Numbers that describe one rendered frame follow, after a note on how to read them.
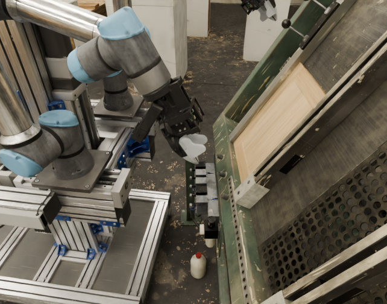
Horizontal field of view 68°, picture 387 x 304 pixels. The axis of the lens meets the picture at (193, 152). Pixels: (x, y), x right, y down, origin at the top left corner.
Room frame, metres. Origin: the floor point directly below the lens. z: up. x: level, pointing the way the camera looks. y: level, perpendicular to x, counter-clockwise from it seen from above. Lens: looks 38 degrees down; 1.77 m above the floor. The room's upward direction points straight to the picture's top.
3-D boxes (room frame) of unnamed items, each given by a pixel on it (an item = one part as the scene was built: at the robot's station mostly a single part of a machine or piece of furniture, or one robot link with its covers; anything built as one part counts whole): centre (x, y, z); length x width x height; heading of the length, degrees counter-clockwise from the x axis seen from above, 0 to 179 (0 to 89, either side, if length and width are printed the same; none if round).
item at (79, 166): (0.84, 0.46, 1.09); 0.15 x 0.15 x 0.10
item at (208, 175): (0.99, -0.05, 0.69); 0.50 x 0.14 x 0.24; 0
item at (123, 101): (1.32, 0.39, 1.09); 0.15 x 0.15 x 0.10
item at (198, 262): (0.99, -0.03, 0.10); 0.10 x 0.10 x 0.20
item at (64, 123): (0.83, 0.46, 1.20); 0.13 x 0.12 x 0.14; 158
